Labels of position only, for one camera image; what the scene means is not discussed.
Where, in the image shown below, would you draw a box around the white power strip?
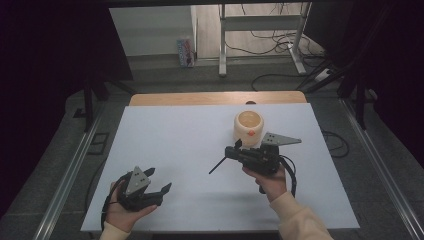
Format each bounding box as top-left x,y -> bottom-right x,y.
312,67 -> 332,83

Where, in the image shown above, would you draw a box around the aluminium floor rail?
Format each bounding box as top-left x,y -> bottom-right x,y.
32,103 -> 107,240
339,98 -> 424,240

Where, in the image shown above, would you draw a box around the person's left hand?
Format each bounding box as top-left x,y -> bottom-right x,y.
105,180 -> 159,234

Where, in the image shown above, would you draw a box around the looped black floor cable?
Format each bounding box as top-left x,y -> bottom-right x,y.
320,129 -> 351,159

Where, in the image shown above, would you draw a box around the cream ceramic cup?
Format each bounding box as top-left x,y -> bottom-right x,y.
232,110 -> 265,149

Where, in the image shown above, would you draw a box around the tangled black floor cables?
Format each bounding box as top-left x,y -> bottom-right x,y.
224,3 -> 326,58

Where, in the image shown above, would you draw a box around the thin black paintbrush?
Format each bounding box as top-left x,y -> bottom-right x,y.
208,155 -> 229,175

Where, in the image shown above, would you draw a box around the black metal stand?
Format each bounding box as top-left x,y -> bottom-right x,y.
295,56 -> 379,132
82,74 -> 138,133

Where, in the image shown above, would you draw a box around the white metal desk frame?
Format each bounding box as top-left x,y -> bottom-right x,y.
217,2 -> 314,78

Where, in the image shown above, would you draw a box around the colourful printed box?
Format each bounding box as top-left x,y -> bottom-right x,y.
176,37 -> 196,69

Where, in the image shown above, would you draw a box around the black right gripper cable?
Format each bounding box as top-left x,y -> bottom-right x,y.
258,154 -> 298,198

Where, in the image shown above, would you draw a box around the person's right hand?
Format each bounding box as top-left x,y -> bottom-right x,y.
241,164 -> 289,203

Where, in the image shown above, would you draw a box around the long black floor cable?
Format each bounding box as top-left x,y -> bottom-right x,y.
250,72 -> 309,92

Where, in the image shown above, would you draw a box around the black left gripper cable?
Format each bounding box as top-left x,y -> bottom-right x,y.
100,170 -> 134,232

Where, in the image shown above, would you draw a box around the wooden table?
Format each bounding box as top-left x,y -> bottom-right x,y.
128,90 -> 308,107

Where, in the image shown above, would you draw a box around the dark curtain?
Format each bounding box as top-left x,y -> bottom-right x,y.
0,0 -> 135,214
302,0 -> 424,158

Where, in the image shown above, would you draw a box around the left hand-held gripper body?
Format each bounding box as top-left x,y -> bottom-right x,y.
115,165 -> 165,212

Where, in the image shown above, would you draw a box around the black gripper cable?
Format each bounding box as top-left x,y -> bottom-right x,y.
258,154 -> 298,198
100,170 -> 134,232

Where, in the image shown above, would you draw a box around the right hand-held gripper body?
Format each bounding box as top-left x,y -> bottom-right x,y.
231,131 -> 303,177

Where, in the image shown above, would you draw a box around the white board sheet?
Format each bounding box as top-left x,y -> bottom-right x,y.
80,102 -> 361,233

